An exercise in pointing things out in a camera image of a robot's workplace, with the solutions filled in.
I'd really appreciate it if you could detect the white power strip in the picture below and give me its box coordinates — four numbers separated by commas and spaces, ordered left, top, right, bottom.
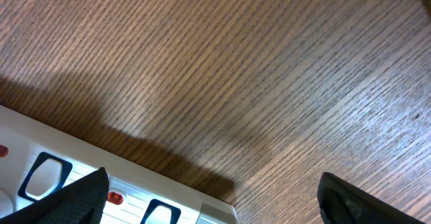
1, 107, 238, 223

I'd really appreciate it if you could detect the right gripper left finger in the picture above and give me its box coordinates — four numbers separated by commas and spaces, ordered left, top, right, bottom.
1, 167, 109, 224

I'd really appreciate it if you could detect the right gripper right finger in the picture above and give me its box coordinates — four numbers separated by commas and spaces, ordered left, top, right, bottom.
317, 172, 424, 224

